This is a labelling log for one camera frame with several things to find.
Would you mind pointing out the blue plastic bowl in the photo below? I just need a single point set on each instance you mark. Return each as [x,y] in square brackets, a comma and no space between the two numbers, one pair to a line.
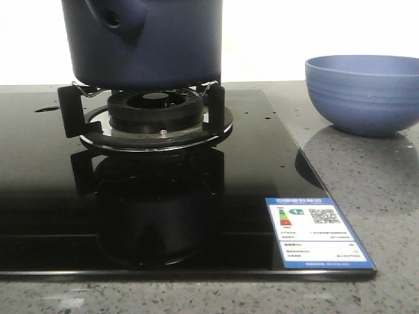
[366,95]

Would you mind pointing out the gas burner with pot support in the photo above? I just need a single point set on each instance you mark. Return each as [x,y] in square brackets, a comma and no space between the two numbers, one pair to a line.
[147,121]

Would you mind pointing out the dark blue cooking pot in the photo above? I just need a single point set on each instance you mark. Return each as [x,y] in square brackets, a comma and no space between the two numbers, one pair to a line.
[144,45]

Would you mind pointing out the blue energy label sticker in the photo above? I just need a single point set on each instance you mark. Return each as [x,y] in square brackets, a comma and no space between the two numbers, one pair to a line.
[313,234]

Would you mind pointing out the black glass gas stove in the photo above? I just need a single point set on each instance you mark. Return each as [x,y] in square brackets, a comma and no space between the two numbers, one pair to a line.
[68,213]

